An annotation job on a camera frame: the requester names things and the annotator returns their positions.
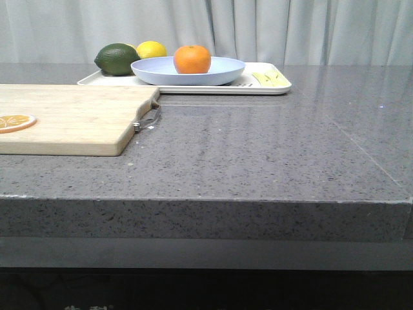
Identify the orange mandarin fruit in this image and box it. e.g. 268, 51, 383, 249
174, 45, 212, 74

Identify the yellow plastic fork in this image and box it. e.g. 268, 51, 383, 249
265, 69, 290, 87

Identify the green lime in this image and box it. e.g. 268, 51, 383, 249
94, 43, 141, 76

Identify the yellow plastic knife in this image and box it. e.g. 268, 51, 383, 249
252, 72, 274, 87

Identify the cream white tray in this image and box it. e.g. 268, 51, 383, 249
77, 62, 292, 96

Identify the bamboo cutting board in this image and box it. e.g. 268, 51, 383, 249
1, 84, 160, 156

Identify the metal cutting board handle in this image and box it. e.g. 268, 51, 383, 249
133, 99, 161, 133

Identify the grey white curtain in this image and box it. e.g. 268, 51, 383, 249
1, 1, 412, 66

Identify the light blue plate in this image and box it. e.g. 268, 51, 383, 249
130, 56, 246, 86

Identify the orange slice toy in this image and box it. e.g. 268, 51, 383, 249
1, 114, 37, 134

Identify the yellow lemon front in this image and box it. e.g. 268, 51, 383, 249
136, 41, 167, 59

